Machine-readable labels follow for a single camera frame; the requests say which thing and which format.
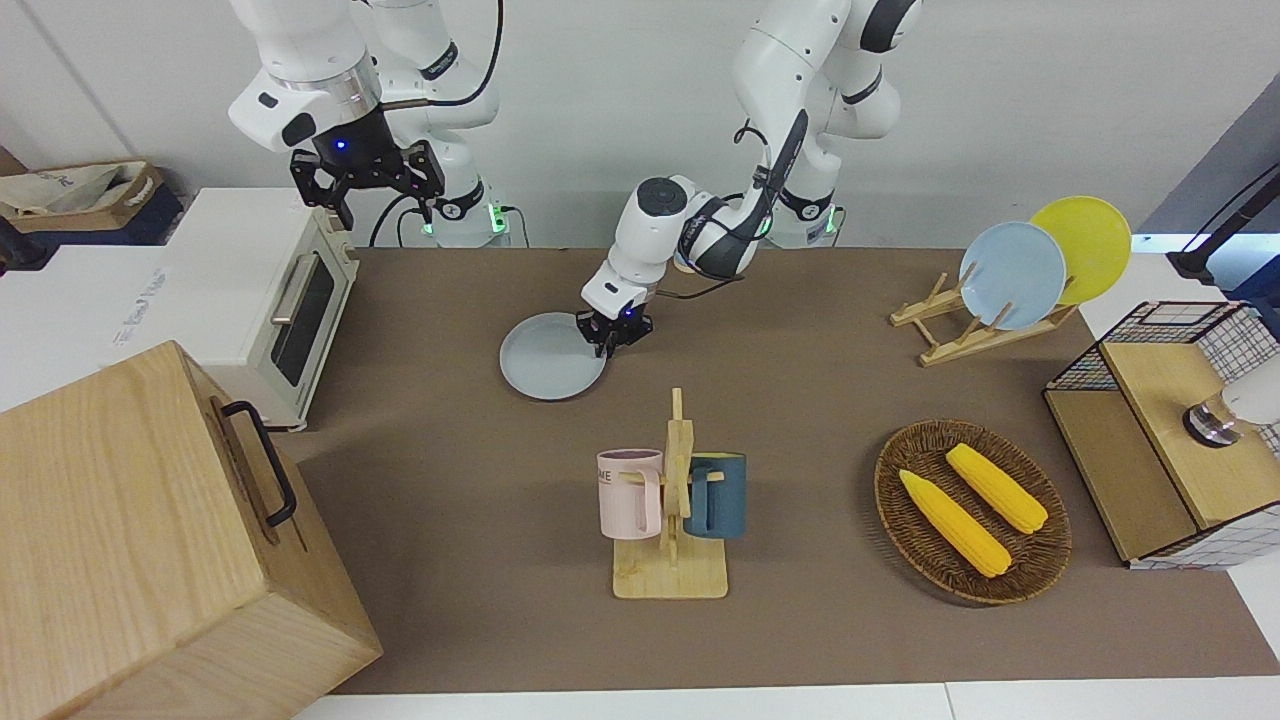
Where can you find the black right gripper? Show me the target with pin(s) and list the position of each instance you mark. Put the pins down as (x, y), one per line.
(355, 165)

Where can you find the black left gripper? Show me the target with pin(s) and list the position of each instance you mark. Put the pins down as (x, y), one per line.
(615, 328)

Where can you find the gray plate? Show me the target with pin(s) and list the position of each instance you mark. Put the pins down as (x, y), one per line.
(545, 360)

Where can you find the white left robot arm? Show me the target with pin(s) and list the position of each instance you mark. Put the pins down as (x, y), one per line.
(790, 70)

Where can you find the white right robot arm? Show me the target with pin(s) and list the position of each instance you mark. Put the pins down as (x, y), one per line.
(300, 50)

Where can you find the wooden plate rack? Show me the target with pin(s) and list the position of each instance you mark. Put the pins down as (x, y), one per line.
(960, 345)

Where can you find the light blue plate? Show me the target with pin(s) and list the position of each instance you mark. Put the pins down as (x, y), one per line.
(1012, 275)

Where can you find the yellow plate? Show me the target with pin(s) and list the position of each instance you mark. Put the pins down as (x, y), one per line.
(1095, 240)

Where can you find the pink mug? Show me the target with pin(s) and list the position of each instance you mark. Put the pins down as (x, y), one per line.
(625, 495)

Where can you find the white toaster oven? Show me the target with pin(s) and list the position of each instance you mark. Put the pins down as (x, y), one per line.
(240, 270)

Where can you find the dark blue mug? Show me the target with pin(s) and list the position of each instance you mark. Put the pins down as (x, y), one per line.
(725, 495)

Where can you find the brown table mat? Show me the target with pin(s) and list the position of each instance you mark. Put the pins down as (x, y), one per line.
(480, 480)

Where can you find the wooden mug holder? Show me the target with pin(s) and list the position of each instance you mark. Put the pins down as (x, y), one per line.
(670, 575)

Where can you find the cardboard box with bag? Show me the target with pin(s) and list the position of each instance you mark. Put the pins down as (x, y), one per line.
(80, 195)

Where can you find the brown wicker basket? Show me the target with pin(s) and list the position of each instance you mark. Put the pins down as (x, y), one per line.
(915, 530)

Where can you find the yellow corn cob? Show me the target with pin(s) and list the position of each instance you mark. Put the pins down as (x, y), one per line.
(997, 488)
(955, 523)

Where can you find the black stand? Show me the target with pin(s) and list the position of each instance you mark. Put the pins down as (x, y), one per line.
(1215, 250)

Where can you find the white object with silver base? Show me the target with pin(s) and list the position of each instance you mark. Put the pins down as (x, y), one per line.
(1255, 400)

